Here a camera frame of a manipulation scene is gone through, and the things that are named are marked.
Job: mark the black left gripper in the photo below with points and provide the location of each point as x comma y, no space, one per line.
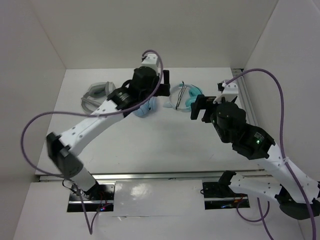
162,89

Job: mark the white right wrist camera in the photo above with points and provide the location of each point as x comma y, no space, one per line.
228,92

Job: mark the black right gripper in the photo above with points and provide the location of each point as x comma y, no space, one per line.
202,102

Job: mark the teal white cat-ear headphones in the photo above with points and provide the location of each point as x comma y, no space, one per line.
182,96

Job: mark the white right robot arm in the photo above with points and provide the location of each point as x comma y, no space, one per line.
295,192

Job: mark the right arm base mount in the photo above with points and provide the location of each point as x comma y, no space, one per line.
218,195

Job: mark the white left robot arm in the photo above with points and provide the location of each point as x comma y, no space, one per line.
63,149

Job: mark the pink blue cat-ear headphones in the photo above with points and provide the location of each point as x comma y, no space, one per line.
145,109

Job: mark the aluminium mounting rail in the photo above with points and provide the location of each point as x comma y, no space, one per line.
162,176

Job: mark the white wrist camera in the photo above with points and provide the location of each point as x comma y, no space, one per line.
152,61
228,92

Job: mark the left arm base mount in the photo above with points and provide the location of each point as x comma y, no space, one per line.
101,199

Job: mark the grey over-ear headphones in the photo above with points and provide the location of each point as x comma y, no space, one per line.
95,95

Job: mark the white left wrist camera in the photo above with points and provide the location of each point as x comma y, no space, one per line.
152,61

